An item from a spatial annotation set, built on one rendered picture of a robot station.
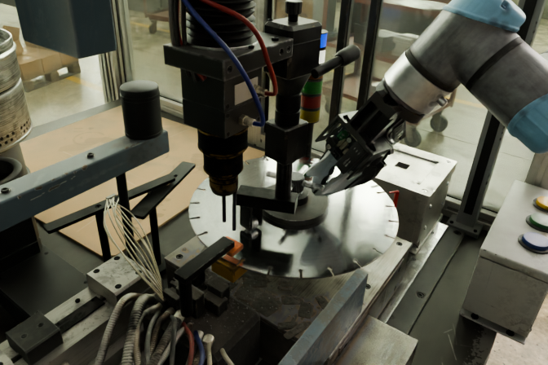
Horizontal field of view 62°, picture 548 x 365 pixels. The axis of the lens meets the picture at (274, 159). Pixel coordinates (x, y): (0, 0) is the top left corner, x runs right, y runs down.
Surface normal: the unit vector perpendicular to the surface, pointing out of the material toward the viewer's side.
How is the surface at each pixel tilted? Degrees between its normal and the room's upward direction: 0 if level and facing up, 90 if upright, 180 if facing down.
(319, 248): 0
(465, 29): 79
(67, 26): 90
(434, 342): 0
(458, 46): 83
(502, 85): 83
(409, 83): 82
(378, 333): 0
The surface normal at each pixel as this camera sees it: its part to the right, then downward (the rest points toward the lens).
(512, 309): -0.58, 0.37
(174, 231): 0.04, -0.88
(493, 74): -0.60, 0.16
